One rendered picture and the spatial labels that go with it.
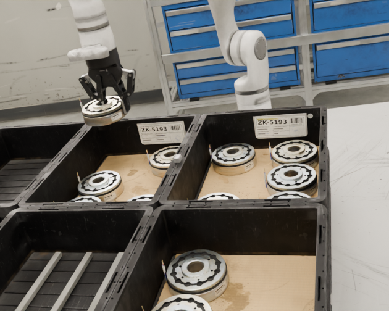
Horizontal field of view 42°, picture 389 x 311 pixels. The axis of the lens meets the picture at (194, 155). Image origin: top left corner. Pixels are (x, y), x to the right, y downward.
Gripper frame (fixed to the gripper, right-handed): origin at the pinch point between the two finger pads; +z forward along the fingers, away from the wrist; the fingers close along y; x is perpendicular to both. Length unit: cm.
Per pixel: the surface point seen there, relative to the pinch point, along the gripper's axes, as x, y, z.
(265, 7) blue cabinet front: -176, -17, 23
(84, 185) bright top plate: 12.4, 6.9, 13.6
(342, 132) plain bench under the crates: -38, -52, 31
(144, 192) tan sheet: 11.2, -6.6, 16.9
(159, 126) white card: -7.3, -6.9, 9.4
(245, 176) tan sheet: 6.2, -29.5, 17.1
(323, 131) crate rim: 5.4, -47.2, 7.1
